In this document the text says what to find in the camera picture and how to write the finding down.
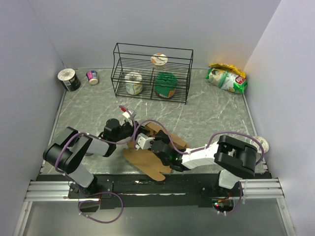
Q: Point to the small purple yogurt cup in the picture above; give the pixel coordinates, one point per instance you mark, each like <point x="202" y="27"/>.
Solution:
<point x="92" y="77"/>

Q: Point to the green lid jar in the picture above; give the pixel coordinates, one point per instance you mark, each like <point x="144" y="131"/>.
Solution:
<point x="165" y="85"/>

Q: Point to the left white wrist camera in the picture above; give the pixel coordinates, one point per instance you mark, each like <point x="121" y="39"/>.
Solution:
<point x="129" y="114"/>

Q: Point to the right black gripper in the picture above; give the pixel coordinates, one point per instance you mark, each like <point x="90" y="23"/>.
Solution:
<point x="162" y="136"/>

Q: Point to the black wire rack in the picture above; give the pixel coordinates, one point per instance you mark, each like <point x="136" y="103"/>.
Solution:
<point x="137" y="58"/>

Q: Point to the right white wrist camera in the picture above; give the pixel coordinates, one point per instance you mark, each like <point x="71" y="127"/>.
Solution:
<point x="143" y="142"/>

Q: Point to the green chips bag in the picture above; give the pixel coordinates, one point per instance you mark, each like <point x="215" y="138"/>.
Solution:
<point x="226" y="80"/>

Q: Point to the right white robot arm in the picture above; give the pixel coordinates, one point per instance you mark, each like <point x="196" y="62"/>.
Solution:
<point x="237" y="153"/>

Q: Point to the black can white lid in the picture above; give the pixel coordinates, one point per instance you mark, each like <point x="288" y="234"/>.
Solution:
<point x="69" y="79"/>

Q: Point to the brown cardboard box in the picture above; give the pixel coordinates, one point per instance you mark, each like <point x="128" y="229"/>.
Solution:
<point x="149" y="163"/>

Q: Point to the white yellow cup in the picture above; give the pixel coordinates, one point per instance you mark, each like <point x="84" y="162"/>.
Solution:
<point x="133" y="83"/>

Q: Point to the white lidded cup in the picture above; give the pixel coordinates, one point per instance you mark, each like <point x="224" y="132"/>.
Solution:
<point x="262" y="142"/>

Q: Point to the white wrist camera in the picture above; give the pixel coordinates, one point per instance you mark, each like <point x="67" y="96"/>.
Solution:
<point x="129" y="114"/>
<point x="143" y="142"/>

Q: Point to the orange yogurt cup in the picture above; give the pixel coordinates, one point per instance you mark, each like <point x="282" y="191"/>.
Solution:
<point x="159" y="61"/>

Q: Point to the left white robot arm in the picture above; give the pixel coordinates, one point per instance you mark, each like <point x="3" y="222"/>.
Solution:
<point x="66" y="152"/>

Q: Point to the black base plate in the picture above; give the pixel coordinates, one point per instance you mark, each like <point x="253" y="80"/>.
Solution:
<point x="199" y="190"/>

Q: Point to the yellow chips bag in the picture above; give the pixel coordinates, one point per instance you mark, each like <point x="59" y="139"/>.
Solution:
<point x="229" y="67"/>

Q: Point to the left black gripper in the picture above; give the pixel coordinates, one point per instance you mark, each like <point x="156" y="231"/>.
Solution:
<point x="131" y="127"/>

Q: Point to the aluminium rail frame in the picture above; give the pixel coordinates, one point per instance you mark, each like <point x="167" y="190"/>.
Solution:
<point x="57" y="191"/>

